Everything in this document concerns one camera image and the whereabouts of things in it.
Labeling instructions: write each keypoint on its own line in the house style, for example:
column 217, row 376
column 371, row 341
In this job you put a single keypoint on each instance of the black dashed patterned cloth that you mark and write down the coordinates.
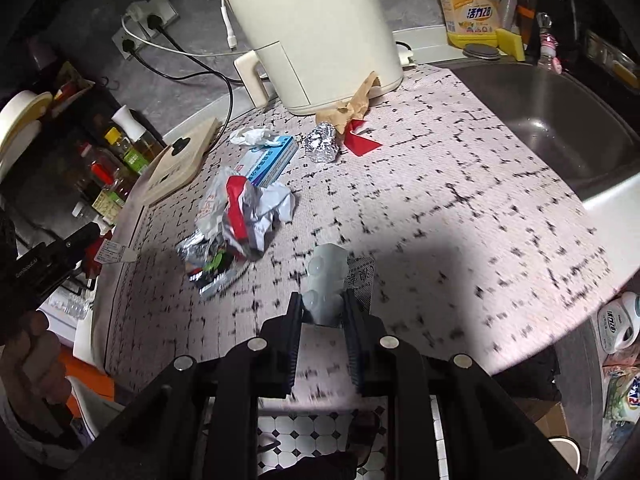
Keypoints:
column 450, row 210

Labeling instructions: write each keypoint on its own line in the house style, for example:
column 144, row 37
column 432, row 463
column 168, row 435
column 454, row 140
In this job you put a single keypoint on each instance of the row of seasoning bottles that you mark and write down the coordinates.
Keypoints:
column 130, row 155

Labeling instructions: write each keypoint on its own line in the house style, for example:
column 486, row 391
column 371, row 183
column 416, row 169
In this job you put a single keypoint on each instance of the white laundry detergent bottle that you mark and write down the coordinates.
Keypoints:
column 617, row 325

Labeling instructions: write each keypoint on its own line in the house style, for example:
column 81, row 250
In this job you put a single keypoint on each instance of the cream white air fryer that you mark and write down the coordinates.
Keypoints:
column 315, row 35

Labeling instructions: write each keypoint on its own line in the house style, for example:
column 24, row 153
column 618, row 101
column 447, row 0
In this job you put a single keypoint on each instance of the brown paper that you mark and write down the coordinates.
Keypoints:
column 350, row 107

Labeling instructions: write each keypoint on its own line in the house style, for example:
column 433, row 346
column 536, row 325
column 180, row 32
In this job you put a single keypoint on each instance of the printed laundry powder bag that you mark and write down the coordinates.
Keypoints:
column 622, row 397

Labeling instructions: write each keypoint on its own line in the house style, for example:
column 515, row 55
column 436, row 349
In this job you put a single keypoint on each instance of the steel kitchen sink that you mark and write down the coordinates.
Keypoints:
column 560, row 120

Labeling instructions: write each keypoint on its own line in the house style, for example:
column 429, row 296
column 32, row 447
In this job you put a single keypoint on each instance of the printed packet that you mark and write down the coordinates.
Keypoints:
column 70, row 87

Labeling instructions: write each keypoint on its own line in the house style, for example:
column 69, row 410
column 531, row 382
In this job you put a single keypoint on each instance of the grey sink strainer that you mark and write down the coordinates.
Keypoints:
column 481, row 51

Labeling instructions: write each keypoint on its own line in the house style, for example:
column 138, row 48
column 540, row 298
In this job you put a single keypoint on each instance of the silver snack bag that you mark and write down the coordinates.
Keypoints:
column 210, row 270

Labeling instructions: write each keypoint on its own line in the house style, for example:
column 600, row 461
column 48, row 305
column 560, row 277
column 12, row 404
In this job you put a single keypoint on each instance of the wooden cutting board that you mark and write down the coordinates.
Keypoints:
column 170, row 175

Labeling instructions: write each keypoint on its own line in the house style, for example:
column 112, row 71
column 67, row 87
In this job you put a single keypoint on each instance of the cream round plates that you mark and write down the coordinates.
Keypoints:
column 20, row 115

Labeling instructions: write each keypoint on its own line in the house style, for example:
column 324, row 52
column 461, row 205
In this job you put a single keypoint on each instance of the small pink bottle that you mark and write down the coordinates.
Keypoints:
column 549, row 52

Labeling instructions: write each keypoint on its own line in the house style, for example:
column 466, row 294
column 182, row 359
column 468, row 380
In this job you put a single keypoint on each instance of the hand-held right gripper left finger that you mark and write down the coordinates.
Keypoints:
column 293, row 360

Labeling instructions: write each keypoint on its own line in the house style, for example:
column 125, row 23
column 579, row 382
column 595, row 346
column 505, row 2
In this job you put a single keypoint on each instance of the yellow sponge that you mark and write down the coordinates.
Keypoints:
column 512, row 42

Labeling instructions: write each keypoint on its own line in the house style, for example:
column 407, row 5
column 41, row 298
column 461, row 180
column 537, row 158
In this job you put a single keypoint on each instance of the grey wall socket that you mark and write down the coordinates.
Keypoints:
column 120, row 40
column 167, row 7

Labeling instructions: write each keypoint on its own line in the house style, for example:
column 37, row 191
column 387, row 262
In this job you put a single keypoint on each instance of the blue medicine box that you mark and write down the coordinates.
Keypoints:
column 270, row 160

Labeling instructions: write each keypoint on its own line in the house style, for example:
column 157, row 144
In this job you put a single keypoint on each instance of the brown cardboard box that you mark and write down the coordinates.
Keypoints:
column 550, row 420

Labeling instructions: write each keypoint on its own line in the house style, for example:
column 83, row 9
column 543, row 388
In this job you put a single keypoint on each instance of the white crumpled tissue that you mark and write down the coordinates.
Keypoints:
column 250, row 136

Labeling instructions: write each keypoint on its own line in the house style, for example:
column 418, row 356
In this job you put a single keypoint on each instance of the clear red printed plastic bag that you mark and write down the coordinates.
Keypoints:
column 215, row 205

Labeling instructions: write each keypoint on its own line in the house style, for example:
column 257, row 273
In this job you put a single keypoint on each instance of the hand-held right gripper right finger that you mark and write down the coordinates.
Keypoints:
column 353, row 360

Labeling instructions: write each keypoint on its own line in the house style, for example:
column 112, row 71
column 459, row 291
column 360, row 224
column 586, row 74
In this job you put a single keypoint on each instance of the red paper piece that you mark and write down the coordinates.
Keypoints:
column 362, row 145

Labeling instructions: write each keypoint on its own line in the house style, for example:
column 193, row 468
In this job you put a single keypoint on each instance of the person's left hand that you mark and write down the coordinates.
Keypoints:
column 42, row 360

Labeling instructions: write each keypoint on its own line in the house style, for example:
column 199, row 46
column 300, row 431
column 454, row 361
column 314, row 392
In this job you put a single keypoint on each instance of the orange white plastic item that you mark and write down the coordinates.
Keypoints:
column 85, row 385

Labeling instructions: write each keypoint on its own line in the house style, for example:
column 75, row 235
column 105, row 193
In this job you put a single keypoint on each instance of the crumpled foil ball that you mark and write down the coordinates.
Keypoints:
column 322, row 144

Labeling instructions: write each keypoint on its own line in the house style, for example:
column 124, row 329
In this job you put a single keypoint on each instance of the clear plastic blister tray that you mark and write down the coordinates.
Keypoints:
column 325, row 280

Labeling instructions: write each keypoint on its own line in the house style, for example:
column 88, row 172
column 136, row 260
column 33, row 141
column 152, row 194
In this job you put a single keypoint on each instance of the yellow dish soap bottle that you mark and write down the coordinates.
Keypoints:
column 470, row 5

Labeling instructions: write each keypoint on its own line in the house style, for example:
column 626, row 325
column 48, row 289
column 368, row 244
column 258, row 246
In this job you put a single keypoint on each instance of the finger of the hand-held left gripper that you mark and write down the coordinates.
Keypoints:
column 82, row 237

